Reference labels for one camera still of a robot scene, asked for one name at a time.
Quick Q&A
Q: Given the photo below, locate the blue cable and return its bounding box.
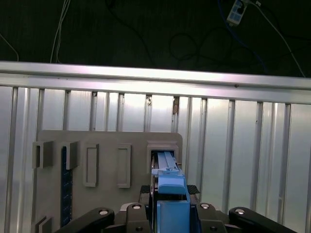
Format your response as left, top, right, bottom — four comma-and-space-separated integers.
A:
217, 0, 268, 73

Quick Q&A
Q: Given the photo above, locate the thin white cable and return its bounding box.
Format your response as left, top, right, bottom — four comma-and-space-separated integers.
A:
0, 33, 19, 62
245, 0, 306, 78
50, 0, 71, 64

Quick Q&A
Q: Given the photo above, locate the hard disk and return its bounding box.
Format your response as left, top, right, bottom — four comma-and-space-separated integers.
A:
150, 150, 198, 233

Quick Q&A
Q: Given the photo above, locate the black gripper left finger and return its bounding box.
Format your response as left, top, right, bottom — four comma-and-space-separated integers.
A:
54, 184, 154, 233

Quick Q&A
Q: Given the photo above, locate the RAM stick on rack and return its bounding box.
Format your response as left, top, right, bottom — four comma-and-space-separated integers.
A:
60, 145, 74, 228

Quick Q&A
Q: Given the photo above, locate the black cable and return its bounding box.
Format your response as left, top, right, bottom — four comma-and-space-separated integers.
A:
105, 0, 234, 71

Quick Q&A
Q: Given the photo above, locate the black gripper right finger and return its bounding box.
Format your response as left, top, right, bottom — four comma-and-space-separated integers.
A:
186, 184, 299, 233

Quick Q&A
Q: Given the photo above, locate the grey parts rack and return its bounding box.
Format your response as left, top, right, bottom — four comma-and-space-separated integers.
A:
31, 130, 185, 233

